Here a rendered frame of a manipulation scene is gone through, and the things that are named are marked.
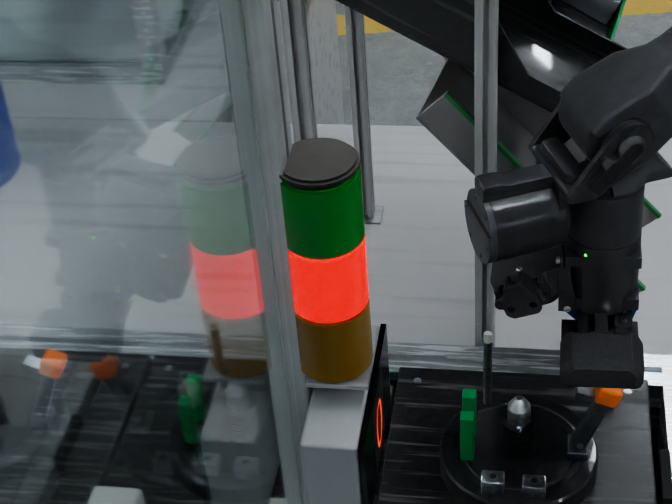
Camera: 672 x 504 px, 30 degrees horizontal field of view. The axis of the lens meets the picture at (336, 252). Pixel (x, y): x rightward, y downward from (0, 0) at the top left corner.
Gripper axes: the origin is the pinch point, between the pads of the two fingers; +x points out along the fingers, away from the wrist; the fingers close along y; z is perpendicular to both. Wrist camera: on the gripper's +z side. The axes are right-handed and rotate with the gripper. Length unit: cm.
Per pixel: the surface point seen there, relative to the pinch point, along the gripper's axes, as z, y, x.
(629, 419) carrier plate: -3.5, -6.1, 14.4
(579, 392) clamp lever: 1.3, 0.8, 4.6
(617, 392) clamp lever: -1.8, 0.9, 4.3
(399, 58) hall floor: 51, -251, 113
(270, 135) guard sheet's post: 19.5, 20.3, -33.4
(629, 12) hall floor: -17, -282, 114
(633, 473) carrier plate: -3.6, 0.7, 14.3
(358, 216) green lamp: 15.1, 19.7, -27.4
